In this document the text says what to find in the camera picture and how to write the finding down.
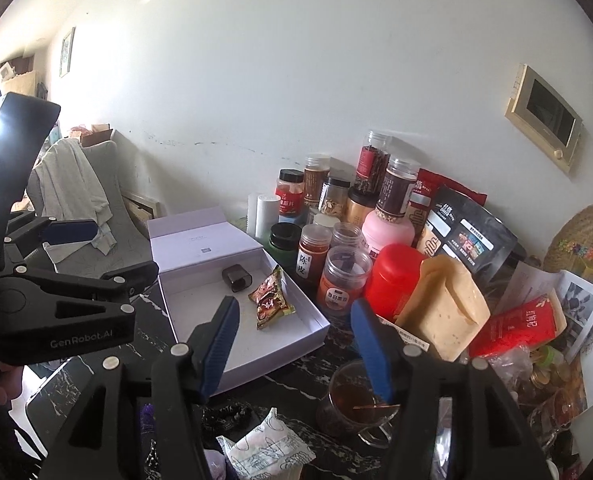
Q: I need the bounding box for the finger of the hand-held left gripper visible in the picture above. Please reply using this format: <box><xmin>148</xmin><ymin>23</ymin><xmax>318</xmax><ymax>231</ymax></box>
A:
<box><xmin>5</xmin><ymin>216</ymin><xmax>100</xmax><ymax>262</ymax></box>
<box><xmin>3</xmin><ymin>260</ymin><xmax>160</xmax><ymax>322</ymax></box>

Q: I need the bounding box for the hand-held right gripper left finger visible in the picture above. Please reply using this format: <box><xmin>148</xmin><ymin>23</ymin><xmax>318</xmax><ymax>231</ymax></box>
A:
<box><xmin>39</xmin><ymin>296</ymin><xmax>241</xmax><ymax>480</ymax></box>

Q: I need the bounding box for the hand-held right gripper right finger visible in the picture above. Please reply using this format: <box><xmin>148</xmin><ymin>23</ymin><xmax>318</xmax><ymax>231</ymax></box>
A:
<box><xmin>350</xmin><ymin>299</ymin><xmax>552</xmax><ymax>480</ymax></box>

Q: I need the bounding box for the lavender gift box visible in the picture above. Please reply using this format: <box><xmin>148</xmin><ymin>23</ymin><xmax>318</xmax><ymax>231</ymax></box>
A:
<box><xmin>148</xmin><ymin>206</ymin><xmax>330</xmax><ymax>395</ymax></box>

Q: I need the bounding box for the white printed snack packet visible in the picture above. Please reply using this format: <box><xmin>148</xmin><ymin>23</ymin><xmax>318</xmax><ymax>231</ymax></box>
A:
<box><xmin>216</xmin><ymin>407</ymin><xmax>314</xmax><ymax>480</ymax></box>

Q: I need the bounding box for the grey chair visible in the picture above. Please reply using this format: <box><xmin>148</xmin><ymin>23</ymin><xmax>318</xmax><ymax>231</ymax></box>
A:
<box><xmin>26</xmin><ymin>140</ymin><xmax>152</xmax><ymax>271</ymax></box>

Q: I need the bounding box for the glass cup of tea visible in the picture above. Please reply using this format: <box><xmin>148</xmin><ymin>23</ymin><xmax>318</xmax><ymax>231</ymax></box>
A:
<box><xmin>316</xmin><ymin>360</ymin><xmax>402</xmax><ymax>448</ymax></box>

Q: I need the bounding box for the brown snack packet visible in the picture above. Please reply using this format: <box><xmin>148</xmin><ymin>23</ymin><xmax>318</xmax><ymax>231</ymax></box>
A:
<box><xmin>248</xmin><ymin>266</ymin><xmax>296</xmax><ymax>331</ymax></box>

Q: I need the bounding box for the dark patterned cloth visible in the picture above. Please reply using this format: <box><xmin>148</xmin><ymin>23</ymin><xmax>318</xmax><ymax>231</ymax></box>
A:
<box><xmin>201</xmin><ymin>402</ymin><xmax>254</xmax><ymax>433</ymax></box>

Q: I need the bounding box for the dark grey small case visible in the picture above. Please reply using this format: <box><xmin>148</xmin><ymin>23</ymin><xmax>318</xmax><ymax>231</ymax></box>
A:
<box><xmin>221</xmin><ymin>265</ymin><xmax>252</xmax><ymax>293</ymax></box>

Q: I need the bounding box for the red plastic canister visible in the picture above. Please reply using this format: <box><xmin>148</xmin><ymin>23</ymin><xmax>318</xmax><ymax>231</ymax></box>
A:
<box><xmin>363</xmin><ymin>243</ymin><xmax>427</xmax><ymax>321</ymax></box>

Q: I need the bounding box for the orange-label clear jar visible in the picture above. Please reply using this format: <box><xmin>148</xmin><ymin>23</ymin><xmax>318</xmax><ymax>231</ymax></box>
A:
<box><xmin>317</xmin><ymin>246</ymin><xmax>373</xmax><ymax>313</ymax></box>

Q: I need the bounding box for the beige paper pouch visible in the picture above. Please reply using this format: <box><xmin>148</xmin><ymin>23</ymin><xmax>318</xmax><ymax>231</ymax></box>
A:
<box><xmin>395</xmin><ymin>254</ymin><xmax>491</xmax><ymax>361</ymax></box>

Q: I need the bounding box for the cardboard box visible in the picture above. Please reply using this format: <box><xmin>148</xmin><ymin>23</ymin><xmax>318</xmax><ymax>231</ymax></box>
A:
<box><xmin>66</xmin><ymin>124</ymin><xmax>114</xmax><ymax>148</ymax></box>

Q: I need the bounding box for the orange powder jar white label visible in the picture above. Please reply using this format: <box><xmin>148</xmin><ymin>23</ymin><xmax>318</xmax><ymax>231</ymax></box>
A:
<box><xmin>296</xmin><ymin>224</ymin><xmax>333</xmax><ymax>293</ymax></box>

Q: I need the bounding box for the empty clear plastic jar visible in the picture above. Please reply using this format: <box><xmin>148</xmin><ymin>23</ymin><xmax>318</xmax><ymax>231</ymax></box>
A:
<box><xmin>330</xmin><ymin>221</ymin><xmax>367</xmax><ymax>261</ymax></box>

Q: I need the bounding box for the green jar black lid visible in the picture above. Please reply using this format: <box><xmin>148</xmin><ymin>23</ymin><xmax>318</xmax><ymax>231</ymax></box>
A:
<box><xmin>268</xmin><ymin>222</ymin><xmax>303</xmax><ymax>266</ymax></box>

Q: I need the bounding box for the pink plastic bottle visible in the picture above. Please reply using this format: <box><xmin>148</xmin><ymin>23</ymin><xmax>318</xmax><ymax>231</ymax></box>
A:
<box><xmin>361</xmin><ymin>208</ymin><xmax>417</xmax><ymax>261</ymax></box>

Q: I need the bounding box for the white paper roll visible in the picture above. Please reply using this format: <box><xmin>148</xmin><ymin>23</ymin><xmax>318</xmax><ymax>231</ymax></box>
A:
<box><xmin>246</xmin><ymin>192</ymin><xmax>280</xmax><ymax>241</ymax></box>

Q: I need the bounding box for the gold jar black lid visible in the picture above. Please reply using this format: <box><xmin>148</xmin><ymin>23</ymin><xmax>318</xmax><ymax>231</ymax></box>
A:
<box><xmin>345</xmin><ymin>188</ymin><xmax>379</xmax><ymax>231</ymax></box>

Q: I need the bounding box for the red snack bag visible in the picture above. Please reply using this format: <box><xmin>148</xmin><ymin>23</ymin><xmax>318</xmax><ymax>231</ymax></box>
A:
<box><xmin>469</xmin><ymin>287</ymin><xmax>568</xmax><ymax>358</ymax></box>

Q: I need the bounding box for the black foil pouch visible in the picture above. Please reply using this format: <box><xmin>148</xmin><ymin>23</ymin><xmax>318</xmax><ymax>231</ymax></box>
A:
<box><xmin>423</xmin><ymin>186</ymin><xmax>519</xmax><ymax>281</ymax></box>

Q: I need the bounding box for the sliced root jar black lid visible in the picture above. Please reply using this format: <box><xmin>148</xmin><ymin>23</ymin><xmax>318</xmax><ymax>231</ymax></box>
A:
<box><xmin>319</xmin><ymin>176</ymin><xmax>352</xmax><ymax>218</ymax></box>

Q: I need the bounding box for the tall dark-label bean jar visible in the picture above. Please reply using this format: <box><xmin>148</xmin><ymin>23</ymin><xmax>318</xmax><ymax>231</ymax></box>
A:
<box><xmin>375</xmin><ymin>157</ymin><xmax>421</xmax><ymax>216</ymax></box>

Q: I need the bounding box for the white paper sheet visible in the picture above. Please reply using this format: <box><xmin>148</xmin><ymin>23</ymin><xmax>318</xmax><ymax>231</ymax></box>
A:
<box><xmin>496</xmin><ymin>259</ymin><xmax>562</xmax><ymax>316</ymax></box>

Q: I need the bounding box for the red-label jar black lid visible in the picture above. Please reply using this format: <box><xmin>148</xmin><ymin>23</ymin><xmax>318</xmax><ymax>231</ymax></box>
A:
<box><xmin>275</xmin><ymin>169</ymin><xmax>305</xmax><ymax>218</ymax></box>

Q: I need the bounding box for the clear bag of small bottles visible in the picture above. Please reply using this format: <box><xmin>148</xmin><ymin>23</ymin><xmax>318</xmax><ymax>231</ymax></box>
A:
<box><xmin>486</xmin><ymin>345</ymin><xmax>587</xmax><ymax>421</ymax></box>

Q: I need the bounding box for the tall brown powder jar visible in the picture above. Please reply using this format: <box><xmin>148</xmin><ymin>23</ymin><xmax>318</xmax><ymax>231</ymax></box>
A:
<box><xmin>303</xmin><ymin>154</ymin><xmax>331</xmax><ymax>208</ymax></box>

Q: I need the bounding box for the tall red-label dried herb jar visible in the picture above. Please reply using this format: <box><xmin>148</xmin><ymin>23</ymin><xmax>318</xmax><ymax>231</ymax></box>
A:
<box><xmin>353</xmin><ymin>131</ymin><xmax>393</xmax><ymax>196</ymax></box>

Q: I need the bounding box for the printed photo leaflet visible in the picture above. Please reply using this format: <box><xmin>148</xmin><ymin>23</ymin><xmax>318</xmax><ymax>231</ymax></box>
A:
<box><xmin>556</xmin><ymin>269</ymin><xmax>593</xmax><ymax>361</ymax></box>

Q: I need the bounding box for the woven straw hat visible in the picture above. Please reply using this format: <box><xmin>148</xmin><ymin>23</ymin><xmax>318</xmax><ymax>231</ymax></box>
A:
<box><xmin>543</xmin><ymin>203</ymin><xmax>593</xmax><ymax>273</ymax></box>

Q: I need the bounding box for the wooden frame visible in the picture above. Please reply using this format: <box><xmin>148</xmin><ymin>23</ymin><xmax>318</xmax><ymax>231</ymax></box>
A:
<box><xmin>122</xmin><ymin>190</ymin><xmax>163</xmax><ymax>221</ymax></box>

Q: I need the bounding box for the small framed wall picture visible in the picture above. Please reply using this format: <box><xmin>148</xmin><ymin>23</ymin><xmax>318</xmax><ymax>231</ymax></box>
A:
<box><xmin>59</xmin><ymin>26</ymin><xmax>76</xmax><ymax>79</ymax></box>

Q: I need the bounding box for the gold wall intercom panel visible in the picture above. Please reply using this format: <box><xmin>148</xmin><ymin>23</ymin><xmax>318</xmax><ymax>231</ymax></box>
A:
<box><xmin>505</xmin><ymin>63</ymin><xmax>586</xmax><ymax>176</ymax></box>

